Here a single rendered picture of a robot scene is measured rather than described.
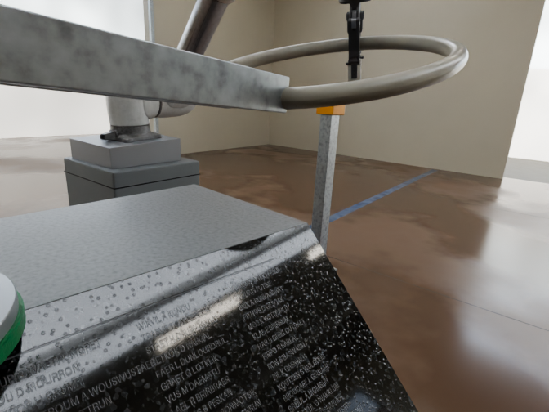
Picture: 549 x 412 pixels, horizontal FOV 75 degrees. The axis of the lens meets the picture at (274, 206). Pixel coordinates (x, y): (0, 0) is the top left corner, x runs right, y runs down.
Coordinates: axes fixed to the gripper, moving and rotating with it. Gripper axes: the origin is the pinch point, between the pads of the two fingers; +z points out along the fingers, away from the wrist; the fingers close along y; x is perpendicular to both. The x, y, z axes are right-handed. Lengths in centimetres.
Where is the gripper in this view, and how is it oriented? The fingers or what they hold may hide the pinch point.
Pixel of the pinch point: (354, 76)
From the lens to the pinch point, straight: 98.4
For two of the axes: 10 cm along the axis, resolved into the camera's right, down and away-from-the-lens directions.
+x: 9.7, 0.4, -2.6
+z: 1.1, 8.4, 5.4
